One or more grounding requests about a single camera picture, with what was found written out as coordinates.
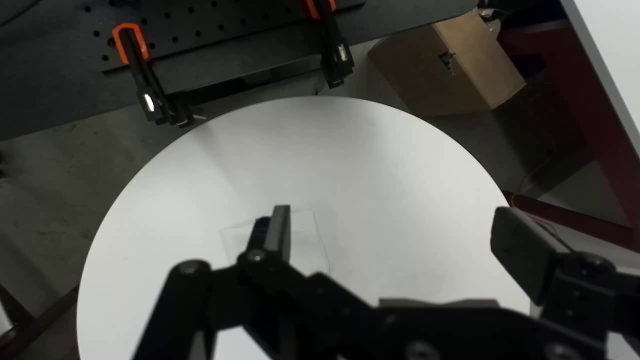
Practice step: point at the orange black clamp right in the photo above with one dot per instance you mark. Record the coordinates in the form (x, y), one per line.
(334, 50)

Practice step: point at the brown cardboard box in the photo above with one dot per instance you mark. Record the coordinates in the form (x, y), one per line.
(448, 68)

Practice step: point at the orange black clamp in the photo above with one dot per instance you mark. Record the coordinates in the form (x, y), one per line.
(135, 55)
(334, 50)

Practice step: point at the black perforated breadboard plate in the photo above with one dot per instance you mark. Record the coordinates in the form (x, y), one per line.
(177, 26)

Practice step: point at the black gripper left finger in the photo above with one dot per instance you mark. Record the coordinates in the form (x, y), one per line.
(269, 245)

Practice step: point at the orange black clamp left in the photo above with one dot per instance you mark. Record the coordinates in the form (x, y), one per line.
(135, 55)

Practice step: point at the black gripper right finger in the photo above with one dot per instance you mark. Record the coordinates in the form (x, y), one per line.
(530, 252)

